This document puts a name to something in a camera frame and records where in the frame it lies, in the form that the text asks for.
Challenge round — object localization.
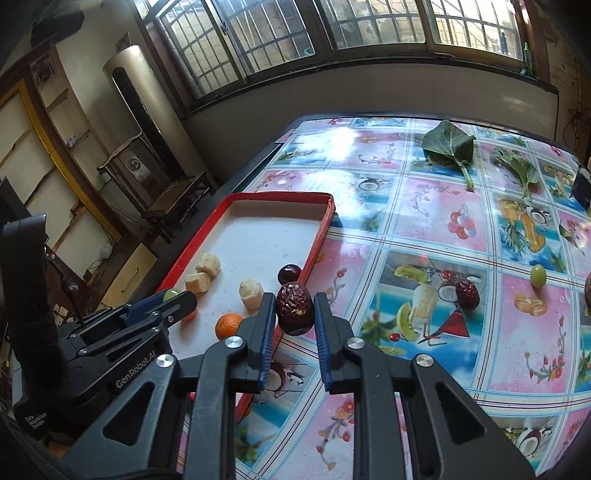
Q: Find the wrinkled red date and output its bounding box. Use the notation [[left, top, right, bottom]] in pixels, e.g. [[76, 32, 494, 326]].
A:
[[276, 282, 311, 336], [455, 279, 481, 310]]

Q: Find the narrow green leaf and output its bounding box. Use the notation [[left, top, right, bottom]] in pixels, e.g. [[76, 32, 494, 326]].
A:
[[489, 148, 540, 200]]

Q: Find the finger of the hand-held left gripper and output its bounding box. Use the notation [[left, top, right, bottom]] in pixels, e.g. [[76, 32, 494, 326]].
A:
[[122, 291, 198, 340], [83, 291, 169, 333]]

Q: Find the broad green leaf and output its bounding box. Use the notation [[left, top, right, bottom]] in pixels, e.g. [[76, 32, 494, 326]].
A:
[[422, 120, 476, 192]]

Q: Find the beige standing air conditioner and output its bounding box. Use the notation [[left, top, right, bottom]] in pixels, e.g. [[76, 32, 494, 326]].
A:
[[102, 44, 204, 181]]

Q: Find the red cardboard tray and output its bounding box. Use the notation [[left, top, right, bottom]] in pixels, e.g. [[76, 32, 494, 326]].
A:
[[154, 191, 335, 423]]

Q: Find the dark wooden chair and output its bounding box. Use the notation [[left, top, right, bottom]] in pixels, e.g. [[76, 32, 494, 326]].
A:
[[96, 130, 219, 243]]

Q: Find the pale cake chunk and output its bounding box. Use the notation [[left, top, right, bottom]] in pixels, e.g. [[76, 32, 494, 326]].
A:
[[195, 252, 221, 278], [185, 272, 212, 295]]

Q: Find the yellow wooden cabinet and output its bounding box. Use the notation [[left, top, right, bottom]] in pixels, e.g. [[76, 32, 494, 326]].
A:
[[99, 242, 158, 310]]

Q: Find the barred window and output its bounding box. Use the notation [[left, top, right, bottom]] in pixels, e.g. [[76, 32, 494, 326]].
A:
[[129, 0, 529, 112]]

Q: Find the fruit print tablecloth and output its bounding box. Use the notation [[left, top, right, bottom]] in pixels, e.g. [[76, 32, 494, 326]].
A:
[[178, 117, 591, 480]]

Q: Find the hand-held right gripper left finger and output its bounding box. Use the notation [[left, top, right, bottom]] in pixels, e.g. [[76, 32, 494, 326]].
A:
[[62, 292, 278, 480]]

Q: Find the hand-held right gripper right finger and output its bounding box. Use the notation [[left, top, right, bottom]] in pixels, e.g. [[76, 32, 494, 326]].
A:
[[313, 292, 539, 480]]

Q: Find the large white cut fruit piece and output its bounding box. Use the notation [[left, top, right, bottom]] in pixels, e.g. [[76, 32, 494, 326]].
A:
[[239, 278, 265, 309]]

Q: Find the wooden wall shelf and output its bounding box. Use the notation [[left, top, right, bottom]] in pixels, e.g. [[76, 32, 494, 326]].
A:
[[0, 46, 125, 245]]

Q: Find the black box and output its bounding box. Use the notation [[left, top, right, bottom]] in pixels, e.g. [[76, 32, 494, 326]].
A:
[[571, 164, 591, 208]]

